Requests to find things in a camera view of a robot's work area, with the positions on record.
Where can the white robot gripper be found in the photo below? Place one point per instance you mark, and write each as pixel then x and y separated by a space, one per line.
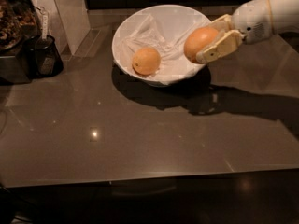
pixel 251 20

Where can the orange fruit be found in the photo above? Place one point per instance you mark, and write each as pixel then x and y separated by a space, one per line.
pixel 197 40
pixel 146 61

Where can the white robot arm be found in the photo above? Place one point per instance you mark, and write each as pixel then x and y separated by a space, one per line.
pixel 285 16

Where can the white bowl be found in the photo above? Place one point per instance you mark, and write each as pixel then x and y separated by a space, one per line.
pixel 155 44

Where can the white paper napkin liner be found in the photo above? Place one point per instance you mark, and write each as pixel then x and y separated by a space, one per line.
pixel 155 44

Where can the white pillar panel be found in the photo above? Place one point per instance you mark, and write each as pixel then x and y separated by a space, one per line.
pixel 69 22

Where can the white paper tag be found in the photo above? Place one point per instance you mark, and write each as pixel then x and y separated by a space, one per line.
pixel 45 23

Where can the black glass jar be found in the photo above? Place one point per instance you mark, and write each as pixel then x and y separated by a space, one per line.
pixel 43 56

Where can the tray of dried food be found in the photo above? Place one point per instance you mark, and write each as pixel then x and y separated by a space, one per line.
pixel 17 20

